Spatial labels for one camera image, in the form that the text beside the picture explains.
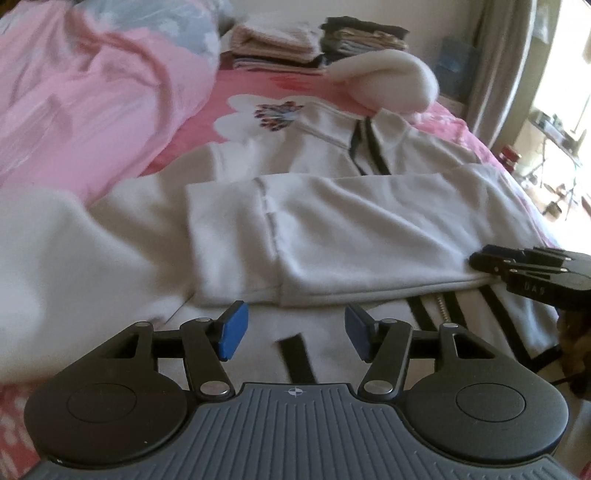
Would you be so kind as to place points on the pink grey floral duvet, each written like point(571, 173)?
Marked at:
point(92, 92)

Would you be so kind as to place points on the red bottle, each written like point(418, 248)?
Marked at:
point(510, 159)

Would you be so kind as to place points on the white fleece folded blanket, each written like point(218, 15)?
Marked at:
point(388, 83)

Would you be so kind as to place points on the checked folded cloth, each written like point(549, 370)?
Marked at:
point(277, 39)

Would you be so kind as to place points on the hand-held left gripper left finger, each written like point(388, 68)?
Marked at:
point(233, 330)

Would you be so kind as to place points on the pink floral bed blanket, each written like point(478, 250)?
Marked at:
point(240, 92)

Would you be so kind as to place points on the grey curtain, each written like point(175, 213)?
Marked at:
point(503, 69)

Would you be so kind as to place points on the beige jacket with black trim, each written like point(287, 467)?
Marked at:
point(346, 221)

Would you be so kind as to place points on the folded lilac sheet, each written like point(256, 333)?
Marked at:
point(277, 65)

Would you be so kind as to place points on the white water dispenser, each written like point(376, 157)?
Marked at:
point(452, 106)

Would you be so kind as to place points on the stack of dark folded clothes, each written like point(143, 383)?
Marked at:
point(364, 37)

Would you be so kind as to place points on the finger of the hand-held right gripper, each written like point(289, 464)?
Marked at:
point(491, 266)
point(531, 256)

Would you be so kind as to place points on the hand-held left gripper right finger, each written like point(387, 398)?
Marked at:
point(360, 330)

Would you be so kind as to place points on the folding table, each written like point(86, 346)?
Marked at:
point(556, 138)

